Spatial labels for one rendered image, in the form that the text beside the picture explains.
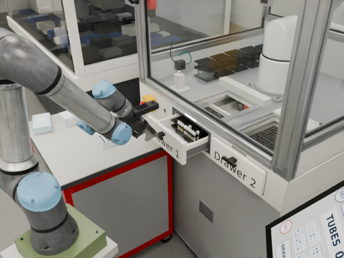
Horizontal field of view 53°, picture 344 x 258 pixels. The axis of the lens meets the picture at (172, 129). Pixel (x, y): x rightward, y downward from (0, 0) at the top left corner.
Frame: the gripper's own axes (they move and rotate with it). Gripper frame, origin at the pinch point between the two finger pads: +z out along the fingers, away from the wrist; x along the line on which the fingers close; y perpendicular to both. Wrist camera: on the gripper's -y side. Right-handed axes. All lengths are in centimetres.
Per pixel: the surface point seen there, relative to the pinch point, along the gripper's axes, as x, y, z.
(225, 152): 26.1, -12.8, 11.2
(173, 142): 7.9, -2.1, 4.3
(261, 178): 45.4, -12.7, 11.3
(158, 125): -3.7, -3.6, 2.2
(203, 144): 12.9, -10.4, 13.4
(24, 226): -78, 100, 43
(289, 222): 71, -4, -10
